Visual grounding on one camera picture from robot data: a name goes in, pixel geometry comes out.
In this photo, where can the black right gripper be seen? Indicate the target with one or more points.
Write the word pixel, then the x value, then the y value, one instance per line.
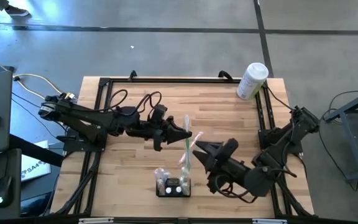
pixel 225 168

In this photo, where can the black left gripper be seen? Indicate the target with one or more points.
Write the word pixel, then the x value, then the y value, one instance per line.
pixel 157 124

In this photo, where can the dark blue toothbrush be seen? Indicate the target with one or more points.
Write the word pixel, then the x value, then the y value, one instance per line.
pixel 165 172

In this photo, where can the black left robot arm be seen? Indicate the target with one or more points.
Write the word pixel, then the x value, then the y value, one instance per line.
pixel 89 118

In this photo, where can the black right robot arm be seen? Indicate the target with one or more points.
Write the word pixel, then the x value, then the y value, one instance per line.
pixel 281 149

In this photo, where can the red wrapped toothbrush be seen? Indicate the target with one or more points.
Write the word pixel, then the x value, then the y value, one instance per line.
pixel 198 137

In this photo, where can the clear plastic cup insert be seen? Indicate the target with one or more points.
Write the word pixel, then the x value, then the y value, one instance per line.
pixel 173 182

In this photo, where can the white wipes canister green label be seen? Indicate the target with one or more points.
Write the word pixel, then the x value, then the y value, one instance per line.
pixel 253 77

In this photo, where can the white printed box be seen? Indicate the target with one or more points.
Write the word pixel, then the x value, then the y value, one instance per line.
pixel 34 171

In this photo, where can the black computer mouse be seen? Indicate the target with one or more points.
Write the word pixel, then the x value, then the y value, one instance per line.
pixel 4 189

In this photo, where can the person's shoe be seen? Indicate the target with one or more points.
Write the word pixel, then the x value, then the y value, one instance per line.
pixel 17 11

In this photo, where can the black aluminium frame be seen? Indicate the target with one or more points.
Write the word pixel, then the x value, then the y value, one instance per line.
pixel 182 80

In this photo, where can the silver frame bracket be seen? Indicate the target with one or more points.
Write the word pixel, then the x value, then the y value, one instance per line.
pixel 269 221
pixel 96 220

